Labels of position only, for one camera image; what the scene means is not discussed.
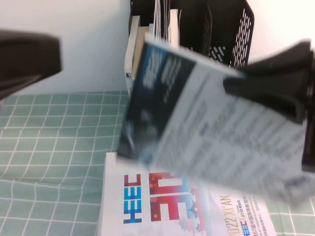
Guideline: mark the black mesh book holder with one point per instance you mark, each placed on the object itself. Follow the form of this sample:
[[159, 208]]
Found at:
[[221, 24]]

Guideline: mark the white magazine with man portrait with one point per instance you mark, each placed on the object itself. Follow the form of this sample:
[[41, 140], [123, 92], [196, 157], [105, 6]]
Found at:
[[197, 123]]

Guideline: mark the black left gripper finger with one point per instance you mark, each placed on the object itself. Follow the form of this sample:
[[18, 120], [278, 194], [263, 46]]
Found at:
[[24, 59]]

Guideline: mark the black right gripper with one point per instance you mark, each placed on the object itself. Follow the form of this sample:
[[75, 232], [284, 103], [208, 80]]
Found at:
[[310, 137]]

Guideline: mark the white spine car book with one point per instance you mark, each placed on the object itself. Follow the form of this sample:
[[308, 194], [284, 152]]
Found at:
[[174, 27]]

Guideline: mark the white HEEC show catalogue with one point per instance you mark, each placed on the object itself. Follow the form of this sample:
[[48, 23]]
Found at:
[[160, 209]]

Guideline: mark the blue cover thin magazine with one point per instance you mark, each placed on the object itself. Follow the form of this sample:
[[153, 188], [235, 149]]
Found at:
[[157, 19]]

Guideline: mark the light blue spine book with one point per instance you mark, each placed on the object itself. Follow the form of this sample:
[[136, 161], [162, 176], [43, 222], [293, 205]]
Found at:
[[139, 49]]

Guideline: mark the green checked tablecloth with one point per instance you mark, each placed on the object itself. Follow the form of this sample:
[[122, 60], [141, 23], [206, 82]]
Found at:
[[49, 147]]

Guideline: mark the grey spine paperback book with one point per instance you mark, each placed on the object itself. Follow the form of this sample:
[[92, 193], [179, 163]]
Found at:
[[129, 56]]

